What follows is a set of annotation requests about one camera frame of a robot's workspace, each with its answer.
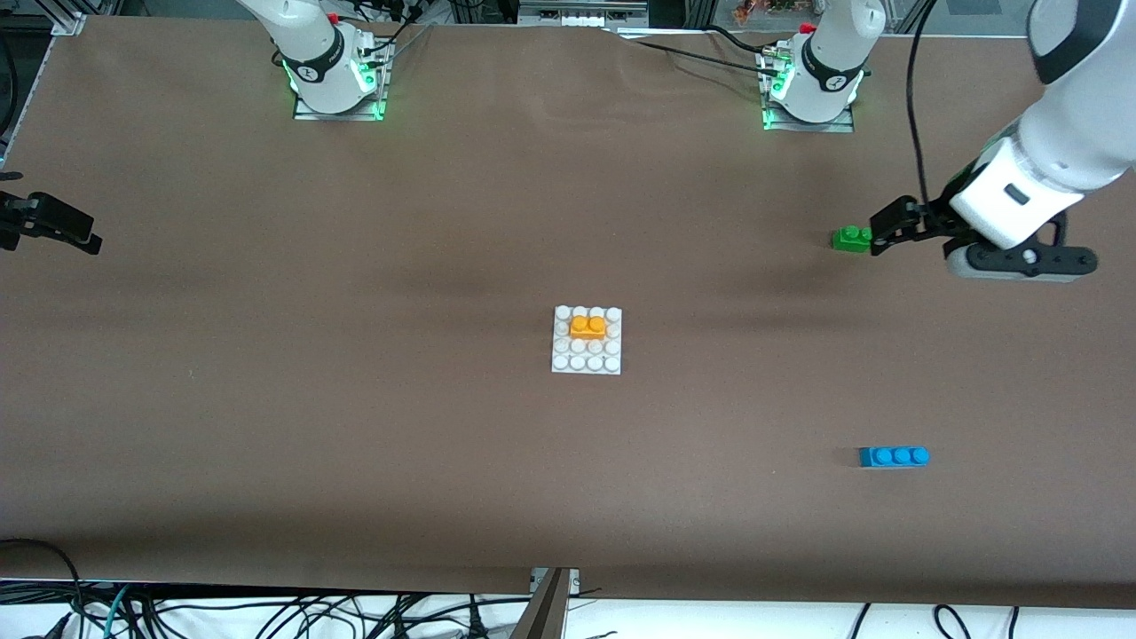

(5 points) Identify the dark metal profile leg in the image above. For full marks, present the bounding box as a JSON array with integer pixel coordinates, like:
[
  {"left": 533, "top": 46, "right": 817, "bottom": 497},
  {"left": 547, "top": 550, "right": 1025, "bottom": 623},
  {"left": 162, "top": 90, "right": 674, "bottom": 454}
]
[{"left": 508, "top": 568, "right": 571, "bottom": 639}]

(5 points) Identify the black looped floor cable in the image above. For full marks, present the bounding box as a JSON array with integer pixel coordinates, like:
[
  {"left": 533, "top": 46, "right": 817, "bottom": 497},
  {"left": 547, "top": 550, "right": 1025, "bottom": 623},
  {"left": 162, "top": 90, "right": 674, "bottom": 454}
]
[{"left": 0, "top": 538, "right": 86, "bottom": 639}]

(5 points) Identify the aluminium frame corner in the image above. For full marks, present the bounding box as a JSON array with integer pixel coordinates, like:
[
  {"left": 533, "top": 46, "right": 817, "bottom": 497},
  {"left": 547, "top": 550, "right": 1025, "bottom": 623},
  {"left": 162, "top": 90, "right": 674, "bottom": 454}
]
[{"left": 49, "top": 0, "right": 90, "bottom": 36}]

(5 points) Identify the teal floor cable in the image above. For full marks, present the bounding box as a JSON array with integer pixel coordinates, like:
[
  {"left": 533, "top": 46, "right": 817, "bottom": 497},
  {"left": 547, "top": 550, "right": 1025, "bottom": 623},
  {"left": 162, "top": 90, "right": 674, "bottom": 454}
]
[{"left": 99, "top": 584, "right": 132, "bottom": 639}]

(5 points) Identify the long black base cable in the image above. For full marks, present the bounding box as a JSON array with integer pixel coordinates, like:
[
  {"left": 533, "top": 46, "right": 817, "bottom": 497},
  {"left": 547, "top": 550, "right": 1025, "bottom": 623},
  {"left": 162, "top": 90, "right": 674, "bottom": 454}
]
[{"left": 621, "top": 35, "right": 786, "bottom": 74}]

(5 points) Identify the silver metal rail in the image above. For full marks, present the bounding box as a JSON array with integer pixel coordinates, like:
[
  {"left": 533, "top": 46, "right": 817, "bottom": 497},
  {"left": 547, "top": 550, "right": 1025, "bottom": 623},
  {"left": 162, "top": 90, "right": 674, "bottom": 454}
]
[{"left": 519, "top": 0, "right": 649, "bottom": 28}]

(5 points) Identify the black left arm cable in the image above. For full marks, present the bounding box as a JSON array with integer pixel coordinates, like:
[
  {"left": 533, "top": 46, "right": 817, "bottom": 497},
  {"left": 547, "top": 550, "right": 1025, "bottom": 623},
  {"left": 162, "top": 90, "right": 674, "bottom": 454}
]
[{"left": 905, "top": 0, "right": 940, "bottom": 212}]

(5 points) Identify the brown table cover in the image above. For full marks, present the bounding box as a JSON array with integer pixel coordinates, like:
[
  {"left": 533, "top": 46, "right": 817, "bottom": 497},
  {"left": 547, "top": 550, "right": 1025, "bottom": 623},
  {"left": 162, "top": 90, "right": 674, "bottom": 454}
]
[{"left": 0, "top": 16, "right": 1136, "bottom": 610}]

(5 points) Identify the short black base cable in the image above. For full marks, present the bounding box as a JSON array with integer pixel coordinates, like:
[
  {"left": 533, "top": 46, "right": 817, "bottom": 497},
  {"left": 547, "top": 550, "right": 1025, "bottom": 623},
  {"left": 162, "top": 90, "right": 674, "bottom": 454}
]
[{"left": 706, "top": 24, "right": 778, "bottom": 54}]

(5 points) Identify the white studded base plate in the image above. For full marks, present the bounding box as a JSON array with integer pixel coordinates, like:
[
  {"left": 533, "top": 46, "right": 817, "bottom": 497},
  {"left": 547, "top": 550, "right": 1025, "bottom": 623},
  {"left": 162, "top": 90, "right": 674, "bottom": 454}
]
[{"left": 550, "top": 305, "right": 623, "bottom": 375}]

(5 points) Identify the blue three-stud block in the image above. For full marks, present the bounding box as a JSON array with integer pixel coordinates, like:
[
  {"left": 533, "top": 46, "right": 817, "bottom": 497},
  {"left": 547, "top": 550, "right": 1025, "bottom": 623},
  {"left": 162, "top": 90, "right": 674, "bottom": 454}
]
[{"left": 858, "top": 446, "right": 931, "bottom": 469}]

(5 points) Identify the colourful background object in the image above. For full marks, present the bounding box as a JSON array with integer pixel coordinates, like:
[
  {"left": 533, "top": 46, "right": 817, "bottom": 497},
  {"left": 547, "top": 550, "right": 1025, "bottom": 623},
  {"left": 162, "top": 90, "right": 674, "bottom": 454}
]
[{"left": 732, "top": 0, "right": 800, "bottom": 23}]

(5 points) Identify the black base cable bundle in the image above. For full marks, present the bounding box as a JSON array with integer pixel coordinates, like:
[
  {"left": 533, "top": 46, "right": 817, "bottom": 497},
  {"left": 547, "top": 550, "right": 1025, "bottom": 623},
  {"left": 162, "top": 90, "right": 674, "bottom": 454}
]
[{"left": 355, "top": 0, "right": 436, "bottom": 68}]

